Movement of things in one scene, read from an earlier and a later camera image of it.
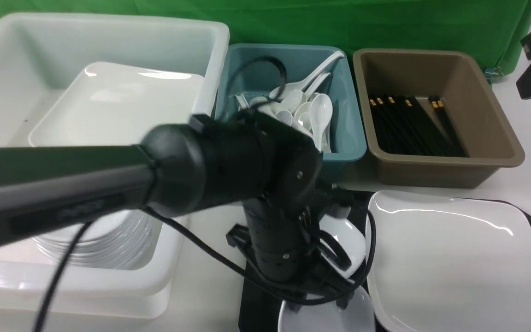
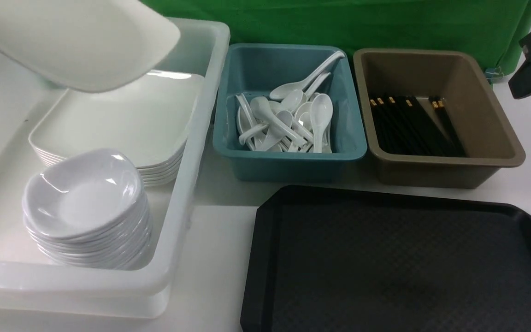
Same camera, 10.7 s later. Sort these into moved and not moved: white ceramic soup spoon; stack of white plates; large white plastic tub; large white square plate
Moved: large white square plate
Not moved: white ceramic soup spoon; large white plastic tub; stack of white plates
